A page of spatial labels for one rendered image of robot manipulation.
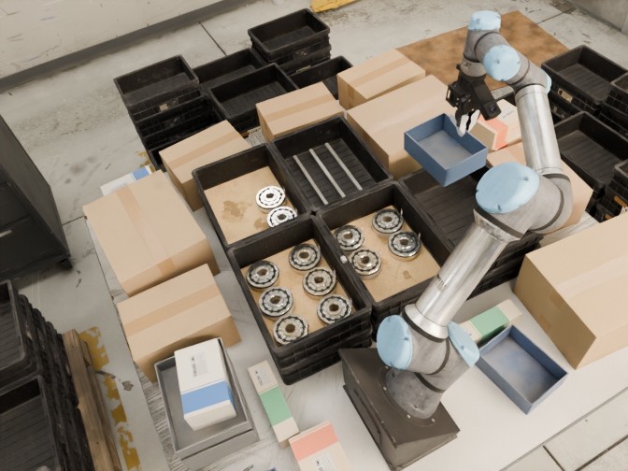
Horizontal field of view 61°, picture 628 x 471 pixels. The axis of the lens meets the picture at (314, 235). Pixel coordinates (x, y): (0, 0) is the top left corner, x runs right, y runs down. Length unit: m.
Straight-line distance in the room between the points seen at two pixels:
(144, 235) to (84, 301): 1.19
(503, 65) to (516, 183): 0.36
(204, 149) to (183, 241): 0.49
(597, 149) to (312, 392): 1.85
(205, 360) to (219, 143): 0.93
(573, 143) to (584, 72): 0.59
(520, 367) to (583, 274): 0.32
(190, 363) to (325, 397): 0.41
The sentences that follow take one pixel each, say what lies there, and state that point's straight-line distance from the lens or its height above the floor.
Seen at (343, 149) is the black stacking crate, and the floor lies 0.83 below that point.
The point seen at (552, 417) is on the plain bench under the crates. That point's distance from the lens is 1.68.
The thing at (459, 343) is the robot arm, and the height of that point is 1.04.
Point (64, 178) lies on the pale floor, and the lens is 3.70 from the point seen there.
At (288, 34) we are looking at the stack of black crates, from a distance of 3.44.
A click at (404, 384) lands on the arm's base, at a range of 1.41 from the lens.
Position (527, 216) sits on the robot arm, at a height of 1.34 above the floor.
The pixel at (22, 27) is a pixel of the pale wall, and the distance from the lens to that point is 4.58.
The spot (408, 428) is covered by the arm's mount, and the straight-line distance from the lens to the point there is 1.40.
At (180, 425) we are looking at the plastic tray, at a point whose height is 0.80.
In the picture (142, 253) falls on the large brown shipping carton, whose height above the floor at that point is 0.90.
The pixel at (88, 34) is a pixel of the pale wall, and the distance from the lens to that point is 4.65.
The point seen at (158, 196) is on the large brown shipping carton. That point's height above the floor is 0.90.
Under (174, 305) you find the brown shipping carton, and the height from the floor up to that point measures 0.86.
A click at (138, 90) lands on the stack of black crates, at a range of 3.26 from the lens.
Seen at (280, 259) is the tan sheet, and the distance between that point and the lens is 1.73.
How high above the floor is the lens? 2.21
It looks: 51 degrees down
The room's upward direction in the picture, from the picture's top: 9 degrees counter-clockwise
